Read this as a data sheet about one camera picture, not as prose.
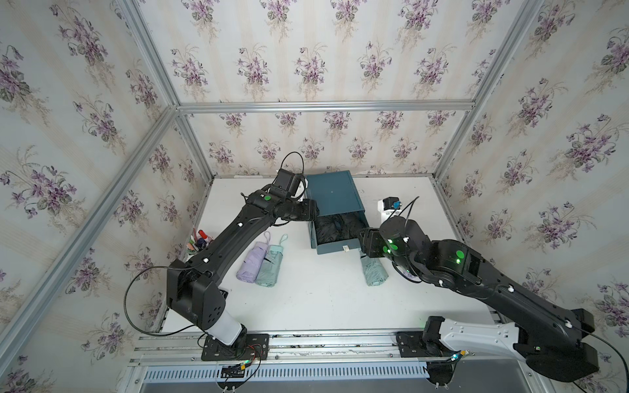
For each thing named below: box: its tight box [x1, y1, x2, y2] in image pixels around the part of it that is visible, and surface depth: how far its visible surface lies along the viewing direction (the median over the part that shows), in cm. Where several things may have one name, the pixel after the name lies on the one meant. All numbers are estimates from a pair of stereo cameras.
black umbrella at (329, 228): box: [314, 213, 349, 245], surface depth 79 cm
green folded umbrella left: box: [255, 234, 289, 288], surface depth 89 cm
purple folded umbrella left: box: [235, 230, 271, 284], surface depth 90 cm
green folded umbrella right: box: [359, 250, 390, 287], surface depth 86 cm
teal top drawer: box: [307, 211, 370, 255], surface depth 77 cm
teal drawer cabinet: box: [304, 170, 366, 217], surface depth 86 cm
